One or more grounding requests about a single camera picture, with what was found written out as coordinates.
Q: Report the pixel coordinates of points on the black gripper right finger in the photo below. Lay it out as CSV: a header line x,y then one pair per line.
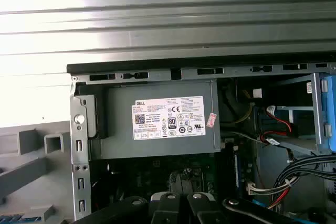
x,y
199,208

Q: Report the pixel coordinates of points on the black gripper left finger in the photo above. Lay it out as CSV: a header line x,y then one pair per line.
x,y
168,208

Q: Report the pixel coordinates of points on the CPU socket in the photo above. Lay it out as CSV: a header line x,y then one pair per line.
x,y
183,182

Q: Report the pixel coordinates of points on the green motherboard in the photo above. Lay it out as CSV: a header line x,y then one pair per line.
x,y
131,182

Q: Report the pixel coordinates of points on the white board connector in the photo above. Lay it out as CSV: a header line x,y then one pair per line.
x,y
254,188

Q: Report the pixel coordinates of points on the white power supply label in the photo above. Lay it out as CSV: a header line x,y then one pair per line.
x,y
157,129

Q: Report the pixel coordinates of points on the grey power supply unit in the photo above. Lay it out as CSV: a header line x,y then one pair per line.
x,y
118,119

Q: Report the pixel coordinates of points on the black PC case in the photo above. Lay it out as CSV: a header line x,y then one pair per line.
x,y
78,119

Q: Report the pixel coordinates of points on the grey parts rack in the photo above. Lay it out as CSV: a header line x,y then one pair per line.
x,y
23,174

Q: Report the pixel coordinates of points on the blue disk carrier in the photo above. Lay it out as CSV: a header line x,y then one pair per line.
x,y
331,103

